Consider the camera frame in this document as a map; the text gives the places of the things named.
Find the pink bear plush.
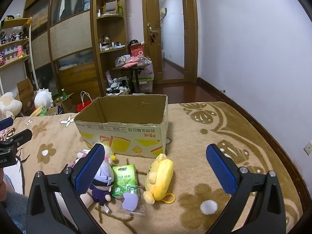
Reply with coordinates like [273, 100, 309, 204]
[68, 149, 90, 168]

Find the white-haired purple plush doll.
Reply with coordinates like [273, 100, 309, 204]
[89, 161, 114, 206]

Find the purple item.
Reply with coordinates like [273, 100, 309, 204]
[117, 184, 146, 217]

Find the yellow plush toy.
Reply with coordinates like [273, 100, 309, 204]
[143, 153, 175, 205]

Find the person's left hand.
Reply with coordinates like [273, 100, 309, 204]
[0, 168, 7, 202]

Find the large white plush toy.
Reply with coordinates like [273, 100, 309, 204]
[0, 92, 22, 121]

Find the brown cardboard box on floor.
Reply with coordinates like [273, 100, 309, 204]
[17, 78, 34, 114]

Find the white spiky plush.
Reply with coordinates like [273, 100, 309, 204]
[34, 88, 53, 110]

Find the green bottle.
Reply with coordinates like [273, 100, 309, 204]
[61, 89, 67, 100]

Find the beige flower pattern blanket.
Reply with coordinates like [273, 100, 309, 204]
[3, 102, 302, 233]

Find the red paper bag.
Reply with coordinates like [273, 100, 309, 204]
[77, 91, 93, 113]

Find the yellow toy display shelf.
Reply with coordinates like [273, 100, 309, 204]
[1, 15, 39, 88]

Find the green tissue pack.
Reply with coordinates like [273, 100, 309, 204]
[112, 164, 138, 199]

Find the basket of socks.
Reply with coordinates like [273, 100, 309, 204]
[106, 70, 130, 96]

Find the open cardboard box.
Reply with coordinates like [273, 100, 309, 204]
[74, 94, 168, 159]

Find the wooden wardrobe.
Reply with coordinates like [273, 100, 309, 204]
[24, 0, 101, 104]

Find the wooden corner shelf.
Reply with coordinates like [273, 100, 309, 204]
[90, 0, 128, 96]

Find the cluttered small table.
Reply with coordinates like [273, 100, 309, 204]
[115, 39, 154, 94]

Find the wooden door with glass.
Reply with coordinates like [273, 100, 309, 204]
[142, 0, 198, 84]

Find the wall socket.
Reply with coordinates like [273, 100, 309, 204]
[304, 141, 312, 155]

